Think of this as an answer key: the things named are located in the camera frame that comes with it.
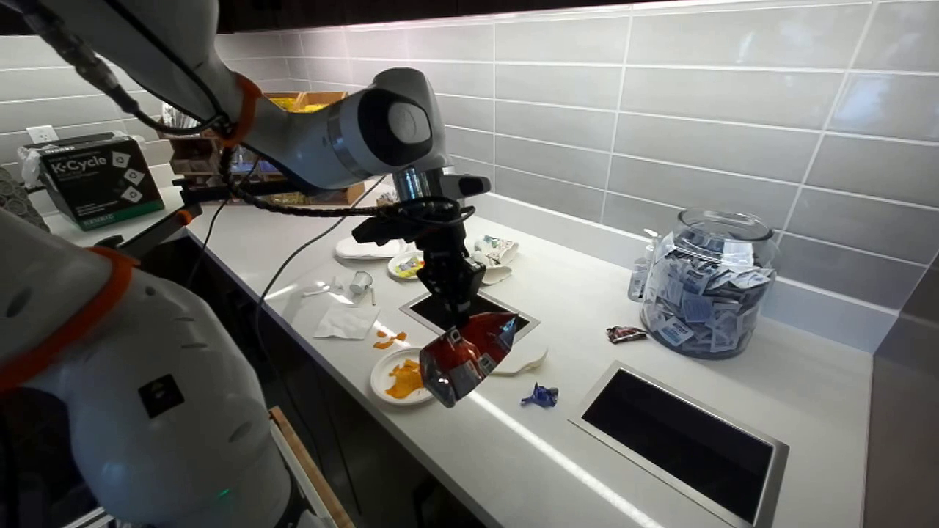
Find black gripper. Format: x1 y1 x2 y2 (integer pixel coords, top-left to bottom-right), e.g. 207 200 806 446
413 200 489 330

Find small dark brown packet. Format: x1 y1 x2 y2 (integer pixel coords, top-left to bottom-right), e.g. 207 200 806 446
603 323 647 345

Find loose orange chips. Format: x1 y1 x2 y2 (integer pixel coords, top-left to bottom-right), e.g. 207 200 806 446
369 326 413 352

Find left bag of nuts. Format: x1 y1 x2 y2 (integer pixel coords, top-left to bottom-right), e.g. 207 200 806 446
482 231 523 260

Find right bag of nuts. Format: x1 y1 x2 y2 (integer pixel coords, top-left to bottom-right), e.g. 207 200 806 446
468 239 515 272

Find white plastic scrap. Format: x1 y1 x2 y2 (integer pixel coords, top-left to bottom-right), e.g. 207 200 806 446
493 333 552 377

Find empty white plate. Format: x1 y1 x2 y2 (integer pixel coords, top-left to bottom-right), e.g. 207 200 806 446
330 231 399 264

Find bag of nuts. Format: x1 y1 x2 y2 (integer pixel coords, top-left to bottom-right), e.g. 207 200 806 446
482 231 523 260
468 239 515 272

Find small clear sanitizer bottle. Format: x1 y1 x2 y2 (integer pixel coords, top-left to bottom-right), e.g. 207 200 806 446
624 231 659 304

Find red doritos packet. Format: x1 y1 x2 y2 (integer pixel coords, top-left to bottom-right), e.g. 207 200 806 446
417 307 523 411

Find clear plastic bag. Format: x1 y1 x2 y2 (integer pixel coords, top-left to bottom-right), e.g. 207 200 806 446
275 270 377 344

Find black labelled box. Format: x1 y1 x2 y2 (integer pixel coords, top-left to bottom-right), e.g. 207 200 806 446
37 132 168 231

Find wooden shelf organiser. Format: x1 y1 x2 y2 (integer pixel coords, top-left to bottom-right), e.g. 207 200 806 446
165 88 369 210

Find glass jar of packets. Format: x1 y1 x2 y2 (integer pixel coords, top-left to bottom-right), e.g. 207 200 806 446
636 204 779 360

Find blue crumpled wrapper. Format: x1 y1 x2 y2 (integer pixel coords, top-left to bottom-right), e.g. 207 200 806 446
520 380 562 411

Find orange doritos chips pile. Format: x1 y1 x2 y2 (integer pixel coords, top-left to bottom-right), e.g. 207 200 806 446
385 354 427 402

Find wooden edged cart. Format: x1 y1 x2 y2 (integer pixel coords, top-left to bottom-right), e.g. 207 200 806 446
256 404 358 528

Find thin black cable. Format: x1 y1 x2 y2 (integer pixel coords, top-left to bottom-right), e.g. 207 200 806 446
198 187 394 304

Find small plate with yellow food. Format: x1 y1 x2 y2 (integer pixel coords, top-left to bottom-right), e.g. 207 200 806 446
385 244 427 283

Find white plate holding doritos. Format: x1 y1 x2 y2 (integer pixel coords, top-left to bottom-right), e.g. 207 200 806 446
367 345 436 411

